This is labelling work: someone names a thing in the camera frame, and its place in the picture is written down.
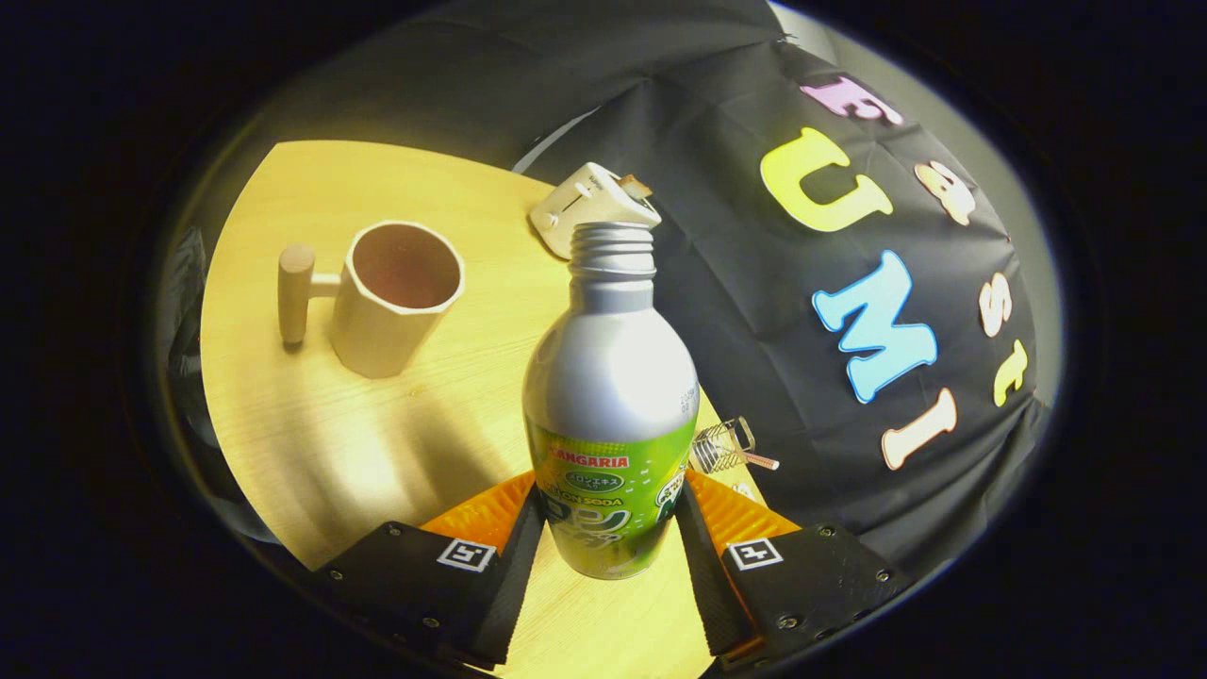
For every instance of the beige wooden cup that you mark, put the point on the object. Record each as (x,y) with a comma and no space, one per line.
(377,330)

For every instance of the white toaster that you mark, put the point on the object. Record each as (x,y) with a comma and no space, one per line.
(580,207)

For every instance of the toast slice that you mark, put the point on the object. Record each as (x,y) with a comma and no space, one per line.
(636,186)

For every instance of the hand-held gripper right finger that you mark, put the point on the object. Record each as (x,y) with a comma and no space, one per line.
(702,566)

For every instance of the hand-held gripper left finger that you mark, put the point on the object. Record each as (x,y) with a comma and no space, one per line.
(509,580)

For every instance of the silver green juice bottle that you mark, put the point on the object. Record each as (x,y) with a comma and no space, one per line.
(608,377)

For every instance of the wooden table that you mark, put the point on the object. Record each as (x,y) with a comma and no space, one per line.
(321,443)

